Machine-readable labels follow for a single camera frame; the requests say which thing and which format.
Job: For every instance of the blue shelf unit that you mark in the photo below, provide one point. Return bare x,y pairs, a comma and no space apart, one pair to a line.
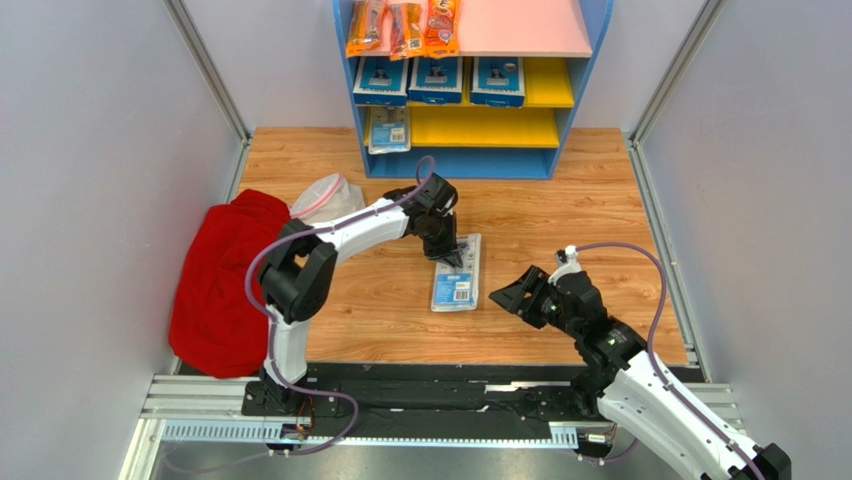
558,42

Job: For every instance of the orange razor pack on shelf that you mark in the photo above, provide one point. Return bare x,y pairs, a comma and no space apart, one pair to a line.
365,31

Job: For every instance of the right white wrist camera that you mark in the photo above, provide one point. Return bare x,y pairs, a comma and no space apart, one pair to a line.
567,263

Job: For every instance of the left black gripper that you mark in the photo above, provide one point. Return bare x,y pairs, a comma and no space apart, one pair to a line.
435,252

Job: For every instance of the white blue Harry's box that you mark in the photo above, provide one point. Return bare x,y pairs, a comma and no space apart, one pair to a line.
380,81
436,81

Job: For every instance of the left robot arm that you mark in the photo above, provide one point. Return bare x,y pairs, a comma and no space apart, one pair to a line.
295,274

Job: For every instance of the blue razor box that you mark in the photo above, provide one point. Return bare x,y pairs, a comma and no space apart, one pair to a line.
498,82

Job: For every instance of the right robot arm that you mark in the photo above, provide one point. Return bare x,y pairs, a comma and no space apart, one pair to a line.
627,384

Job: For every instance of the orange BIC razor bag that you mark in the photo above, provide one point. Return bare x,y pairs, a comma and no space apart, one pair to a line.
441,28

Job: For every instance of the white mesh zip bag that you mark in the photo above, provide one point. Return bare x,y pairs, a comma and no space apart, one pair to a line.
328,198

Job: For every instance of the narrow orange razor pack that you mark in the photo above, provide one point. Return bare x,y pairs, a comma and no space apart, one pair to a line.
406,38

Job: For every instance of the red cloth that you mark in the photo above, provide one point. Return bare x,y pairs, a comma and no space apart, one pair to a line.
213,326

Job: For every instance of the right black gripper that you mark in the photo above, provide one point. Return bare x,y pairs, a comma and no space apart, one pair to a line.
539,296

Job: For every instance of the clear blister razor pack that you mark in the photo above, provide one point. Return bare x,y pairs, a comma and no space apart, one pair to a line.
389,130
457,288

